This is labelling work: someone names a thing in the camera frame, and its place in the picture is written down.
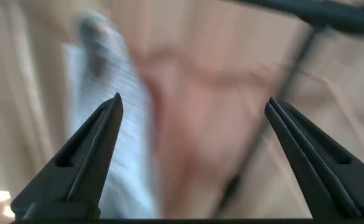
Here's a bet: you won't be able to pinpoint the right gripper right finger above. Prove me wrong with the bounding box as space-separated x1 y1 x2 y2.
264 95 364 218

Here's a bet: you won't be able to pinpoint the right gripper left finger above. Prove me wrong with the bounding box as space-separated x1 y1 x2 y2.
10 92 124 220

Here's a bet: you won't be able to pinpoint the pale grey shorts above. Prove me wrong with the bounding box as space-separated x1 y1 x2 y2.
62 9 161 219

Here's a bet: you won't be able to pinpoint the black clothes rack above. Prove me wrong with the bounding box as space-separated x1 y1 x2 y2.
214 0 364 217

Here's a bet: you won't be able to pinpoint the beige curtain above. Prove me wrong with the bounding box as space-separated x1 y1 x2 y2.
0 0 364 219

